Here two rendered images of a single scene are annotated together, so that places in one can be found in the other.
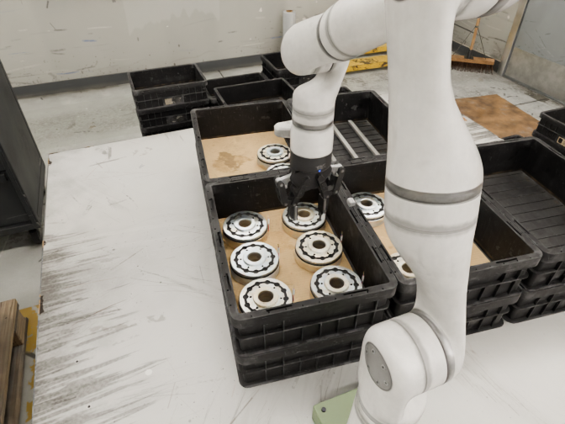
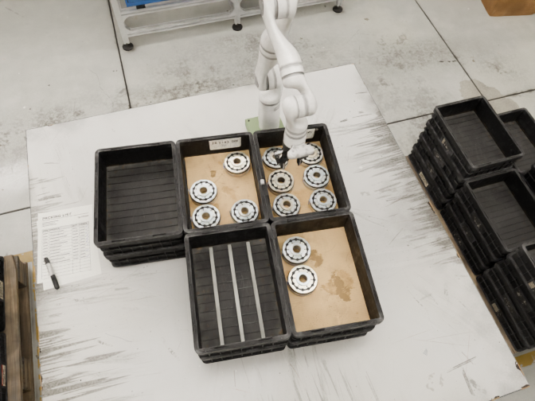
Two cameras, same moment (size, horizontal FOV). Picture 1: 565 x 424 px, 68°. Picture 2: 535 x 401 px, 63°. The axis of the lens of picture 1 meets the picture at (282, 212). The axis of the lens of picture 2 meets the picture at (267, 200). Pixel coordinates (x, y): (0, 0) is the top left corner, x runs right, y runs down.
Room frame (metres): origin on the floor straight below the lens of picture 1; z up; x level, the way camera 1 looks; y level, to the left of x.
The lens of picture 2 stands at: (1.53, -0.12, 2.30)
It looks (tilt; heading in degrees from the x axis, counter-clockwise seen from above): 61 degrees down; 181
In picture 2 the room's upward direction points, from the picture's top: 5 degrees clockwise
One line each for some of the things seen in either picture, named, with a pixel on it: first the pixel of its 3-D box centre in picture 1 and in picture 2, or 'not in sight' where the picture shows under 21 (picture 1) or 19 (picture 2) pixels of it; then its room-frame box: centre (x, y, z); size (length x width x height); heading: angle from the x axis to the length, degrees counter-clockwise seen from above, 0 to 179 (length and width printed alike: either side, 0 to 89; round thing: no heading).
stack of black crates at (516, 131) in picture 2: not in sight; (511, 150); (-0.05, 1.27, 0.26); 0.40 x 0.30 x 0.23; 22
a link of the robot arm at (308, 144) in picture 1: (307, 126); (297, 138); (0.67, -0.04, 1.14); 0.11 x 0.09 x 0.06; 22
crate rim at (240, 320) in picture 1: (288, 231); (299, 170); (0.64, -0.01, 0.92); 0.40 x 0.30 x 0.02; 14
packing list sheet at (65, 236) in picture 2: not in sight; (65, 243); (0.93, -0.89, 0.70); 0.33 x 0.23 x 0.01; 22
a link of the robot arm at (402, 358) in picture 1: (400, 370); (270, 84); (0.29, -0.15, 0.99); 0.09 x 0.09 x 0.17; 22
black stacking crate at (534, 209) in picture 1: (530, 205); (140, 197); (0.79, -0.59, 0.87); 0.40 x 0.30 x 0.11; 14
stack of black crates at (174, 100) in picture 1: (172, 113); not in sight; (2.30, 0.65, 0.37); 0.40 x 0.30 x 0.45; 112
